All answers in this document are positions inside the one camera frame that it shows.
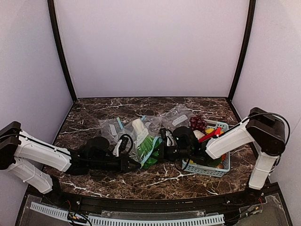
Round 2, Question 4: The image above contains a black left frame post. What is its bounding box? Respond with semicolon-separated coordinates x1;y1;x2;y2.
47;0;78;103

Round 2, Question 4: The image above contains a black right frame post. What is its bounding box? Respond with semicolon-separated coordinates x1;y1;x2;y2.
227;0;256;102

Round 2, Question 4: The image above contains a white slotted cable duct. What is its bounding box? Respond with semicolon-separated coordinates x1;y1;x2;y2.
30;202;225;226

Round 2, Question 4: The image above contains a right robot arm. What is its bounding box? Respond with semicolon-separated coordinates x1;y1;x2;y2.
157;107;291;190

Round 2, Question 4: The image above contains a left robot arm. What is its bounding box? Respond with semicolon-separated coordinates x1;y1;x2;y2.
0;121;142;194

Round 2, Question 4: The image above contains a black frame post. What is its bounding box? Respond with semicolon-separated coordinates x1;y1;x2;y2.
227;0;256;102
47;0;78;103

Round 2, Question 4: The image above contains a red chili pepper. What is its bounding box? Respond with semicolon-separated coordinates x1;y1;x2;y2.
198;127;223;143

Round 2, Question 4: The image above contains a purple grape bunch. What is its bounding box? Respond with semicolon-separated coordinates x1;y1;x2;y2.
190;116;207;133

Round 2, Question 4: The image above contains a light blue plastic basket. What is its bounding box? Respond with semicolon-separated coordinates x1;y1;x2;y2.
182;119;230;178

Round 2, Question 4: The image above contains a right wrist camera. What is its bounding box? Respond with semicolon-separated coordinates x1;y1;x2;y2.
159;128;176;146

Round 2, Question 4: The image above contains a clear zip bag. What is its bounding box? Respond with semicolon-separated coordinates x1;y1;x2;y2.
124;115;162;169
99;117;124;144
162;104;195;131

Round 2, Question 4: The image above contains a white garlic bulb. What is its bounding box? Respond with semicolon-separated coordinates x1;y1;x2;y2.
193;130;205;140

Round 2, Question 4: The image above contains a green white bok choy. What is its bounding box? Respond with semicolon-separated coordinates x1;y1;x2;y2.
132;119;161;169

